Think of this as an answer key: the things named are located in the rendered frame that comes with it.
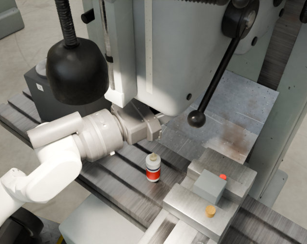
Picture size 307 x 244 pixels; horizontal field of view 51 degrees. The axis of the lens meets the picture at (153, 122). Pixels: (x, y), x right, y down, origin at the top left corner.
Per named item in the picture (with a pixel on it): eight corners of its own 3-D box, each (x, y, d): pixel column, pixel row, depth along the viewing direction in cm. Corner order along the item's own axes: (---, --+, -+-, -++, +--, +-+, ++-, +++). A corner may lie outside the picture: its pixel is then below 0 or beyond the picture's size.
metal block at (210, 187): (213, 209, 76) (217, 197, 71) (191, 197, 78) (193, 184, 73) (222, 193, 78) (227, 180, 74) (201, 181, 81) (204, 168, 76)
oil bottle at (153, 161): (154, 184, 90) (154, 162, 81) (143, 177, 91) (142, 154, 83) (162, 175, 92) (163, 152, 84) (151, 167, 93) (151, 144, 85)
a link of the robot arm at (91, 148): (108, 165, 63) (53, 191, 59) (87, 135, 70) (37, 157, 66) (97, 121, 56) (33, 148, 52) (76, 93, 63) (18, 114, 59)
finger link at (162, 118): (176, 115, 69) (152, 126, 67) (177, 104, 67) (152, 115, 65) (180, 120, 69) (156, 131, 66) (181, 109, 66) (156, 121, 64)
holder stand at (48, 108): (92, 144, 99) (81, 97, 84) (39, 118, 107) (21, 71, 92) (114, 119, 106) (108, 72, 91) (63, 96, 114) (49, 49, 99)
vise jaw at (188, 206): (217, 243, 72) (220, 236, 69) (161, 208, 77) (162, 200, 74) (229, 222, 75) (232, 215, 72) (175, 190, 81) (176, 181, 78)
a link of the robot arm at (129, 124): (163, 118, 60) (105, 144, 56) (161, 149, 68) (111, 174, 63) (131, 81, 68) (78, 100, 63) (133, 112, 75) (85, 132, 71)
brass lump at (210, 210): (211, 220, 71) (212, 216, 70) (203, 214, 72) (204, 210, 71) (216, 212, 72) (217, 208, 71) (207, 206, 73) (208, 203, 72)
